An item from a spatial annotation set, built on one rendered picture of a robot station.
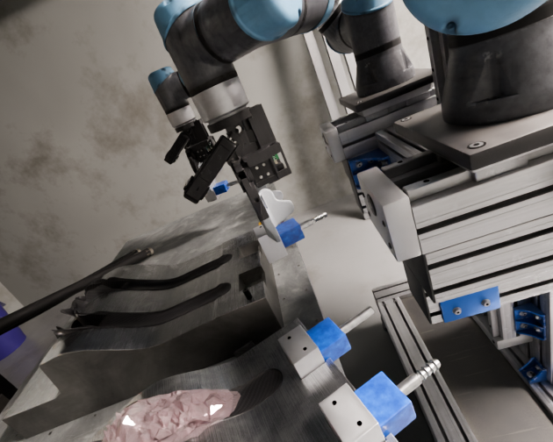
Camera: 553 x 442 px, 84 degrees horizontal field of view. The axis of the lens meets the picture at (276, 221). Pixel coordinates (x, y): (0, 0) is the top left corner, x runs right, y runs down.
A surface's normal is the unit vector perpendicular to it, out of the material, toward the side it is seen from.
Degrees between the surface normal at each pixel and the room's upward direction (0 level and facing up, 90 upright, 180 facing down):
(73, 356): 90
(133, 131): 90
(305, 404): 0
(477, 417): 0
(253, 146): 89
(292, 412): 0
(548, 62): 73
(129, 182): 90
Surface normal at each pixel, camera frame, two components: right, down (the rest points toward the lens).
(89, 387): 0.11, 0.39
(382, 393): -0.37, -0.84
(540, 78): -0.28, 0.22
